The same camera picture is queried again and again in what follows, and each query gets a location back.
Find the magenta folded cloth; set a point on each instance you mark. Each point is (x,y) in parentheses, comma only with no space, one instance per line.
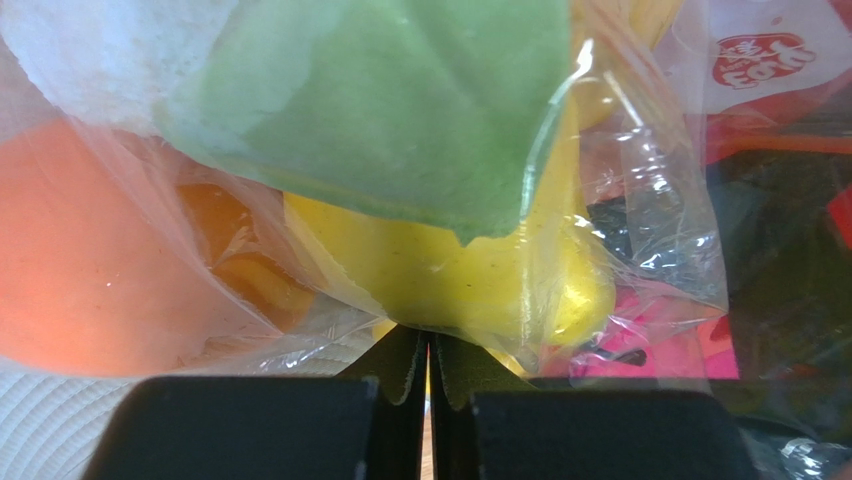
(655,338)

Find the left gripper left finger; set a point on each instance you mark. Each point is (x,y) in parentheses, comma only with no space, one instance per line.
(364,423)

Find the clear zip top bag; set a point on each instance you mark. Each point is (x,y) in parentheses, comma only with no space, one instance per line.
(727,77)

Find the dark yellow fake fruit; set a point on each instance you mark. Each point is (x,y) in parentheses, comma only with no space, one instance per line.
(227,234)

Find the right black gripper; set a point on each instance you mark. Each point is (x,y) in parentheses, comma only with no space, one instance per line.
(784,221)

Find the beige bucket hat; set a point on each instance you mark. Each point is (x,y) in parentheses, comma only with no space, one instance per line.
(51,424)

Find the orange fake fruit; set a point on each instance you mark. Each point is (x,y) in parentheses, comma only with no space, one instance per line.
(88,286)

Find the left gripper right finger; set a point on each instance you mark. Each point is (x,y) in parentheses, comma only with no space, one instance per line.
(490,424)

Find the yellow fake pear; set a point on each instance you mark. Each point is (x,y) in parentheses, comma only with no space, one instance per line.
(548,282)

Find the yellow fake pepper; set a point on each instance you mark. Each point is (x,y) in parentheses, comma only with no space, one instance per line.
(612,35)

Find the white fake cauliflower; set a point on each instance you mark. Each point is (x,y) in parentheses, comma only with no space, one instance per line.
(436,112)

